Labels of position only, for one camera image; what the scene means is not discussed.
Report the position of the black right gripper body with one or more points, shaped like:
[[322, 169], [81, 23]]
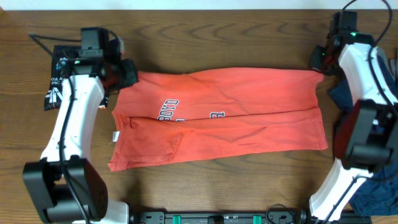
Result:
[[322, 61]]

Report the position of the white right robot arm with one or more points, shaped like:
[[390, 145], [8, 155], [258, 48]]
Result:
[[366, 140]]

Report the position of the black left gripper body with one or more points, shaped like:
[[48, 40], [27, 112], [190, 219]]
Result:
[[126, 74]]

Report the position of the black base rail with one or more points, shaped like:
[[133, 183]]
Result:
[[275, 215]]

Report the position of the black folded printed shirt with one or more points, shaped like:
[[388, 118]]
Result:
[[61, 53]]

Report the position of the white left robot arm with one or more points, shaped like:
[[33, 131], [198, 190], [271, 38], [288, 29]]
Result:
[[63, 185]]

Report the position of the orange soccer t-shirt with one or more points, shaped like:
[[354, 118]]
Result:
[[226, 112]]

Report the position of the navy blue garment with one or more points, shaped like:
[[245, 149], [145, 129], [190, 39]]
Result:
[[372, 198]]

